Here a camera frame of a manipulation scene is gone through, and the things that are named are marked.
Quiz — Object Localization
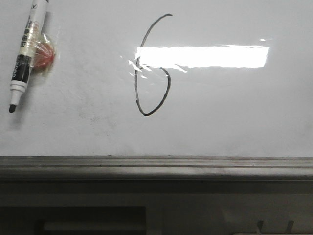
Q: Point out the red round magnet with tape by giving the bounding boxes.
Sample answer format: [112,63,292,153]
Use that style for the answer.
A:
[32,33,56,74]

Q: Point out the white black whiteboard marker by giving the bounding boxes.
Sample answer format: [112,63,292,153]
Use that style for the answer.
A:
[9,0,49,113]

